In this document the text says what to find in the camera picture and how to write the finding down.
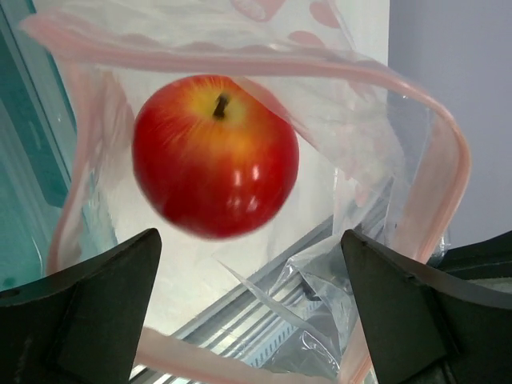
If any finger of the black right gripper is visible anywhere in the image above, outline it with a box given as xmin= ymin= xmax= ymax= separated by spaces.
xmin=438 ymin=231 xmax=512 ymax=280

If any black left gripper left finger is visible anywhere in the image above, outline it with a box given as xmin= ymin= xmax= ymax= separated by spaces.
xmin=1 ymin=229 xmax=162 ymax=383

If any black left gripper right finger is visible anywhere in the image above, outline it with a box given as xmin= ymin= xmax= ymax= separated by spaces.
xmin=342 ymin=230 xmax=511 ymax=383

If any clear pink zip top bag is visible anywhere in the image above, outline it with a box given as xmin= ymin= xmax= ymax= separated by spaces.
xmin=21 ymin=1 xmax=470 ymax=383

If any red yellow fake apple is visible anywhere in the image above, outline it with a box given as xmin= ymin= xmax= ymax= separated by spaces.
xmin=131 ymin=74 xmax=299 ymax=240

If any blue transparent plastic tray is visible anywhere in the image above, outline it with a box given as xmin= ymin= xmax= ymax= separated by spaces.
xmin=0 ymin=7 xmax=117 ymax=293

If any aluminium mounting rail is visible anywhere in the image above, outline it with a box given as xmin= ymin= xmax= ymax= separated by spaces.
xmin=146 ymin=220 xmax=355 ymax=363

